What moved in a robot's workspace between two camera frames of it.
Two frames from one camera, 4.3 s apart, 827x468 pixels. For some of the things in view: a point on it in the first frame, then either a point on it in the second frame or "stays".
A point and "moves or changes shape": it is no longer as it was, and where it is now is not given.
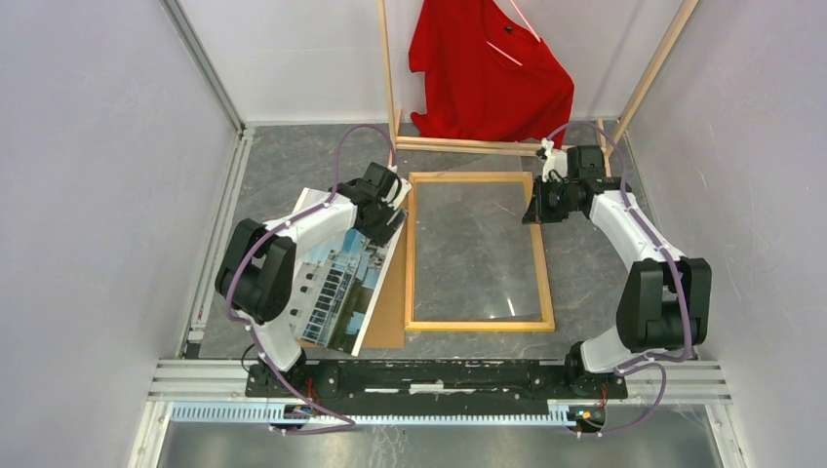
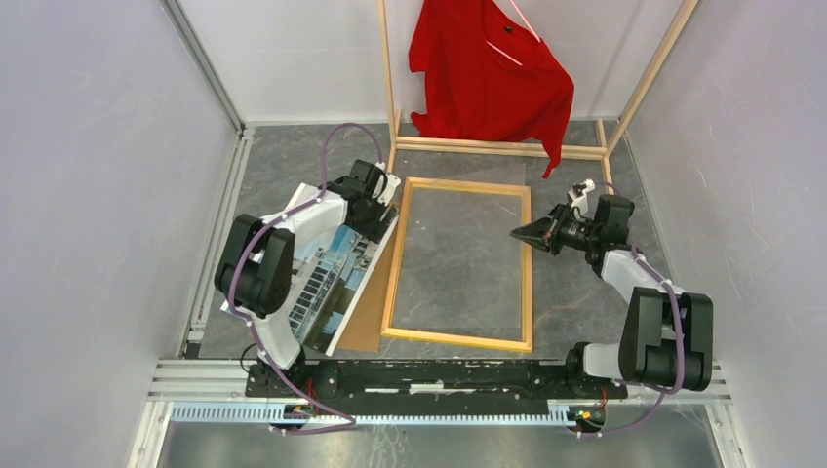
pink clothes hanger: [530, 27] stays
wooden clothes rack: [401, 142] stays
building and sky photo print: [335, 286] moves or changes shape
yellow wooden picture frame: [473, 326] → [490, 343]
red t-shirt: [488, 75] stays
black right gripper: [537, 212] → [535, 233]
